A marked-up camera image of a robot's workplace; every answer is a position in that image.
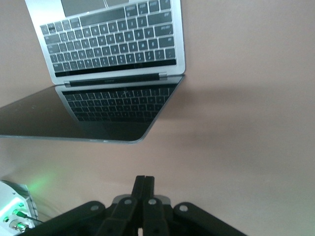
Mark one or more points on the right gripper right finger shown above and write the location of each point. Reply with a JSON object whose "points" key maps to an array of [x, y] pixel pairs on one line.
{"points": [[157, 218]]}

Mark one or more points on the silver grey laptop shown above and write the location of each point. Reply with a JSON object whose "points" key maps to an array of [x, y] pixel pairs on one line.
{"points": [[110, 49]]}

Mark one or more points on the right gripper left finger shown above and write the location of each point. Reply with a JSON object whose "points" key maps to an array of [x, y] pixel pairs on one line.
{"points": [[118, 216]]}

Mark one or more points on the brown table cover mat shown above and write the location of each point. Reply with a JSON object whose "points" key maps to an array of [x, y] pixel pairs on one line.
{"points": [[246, 123]]}

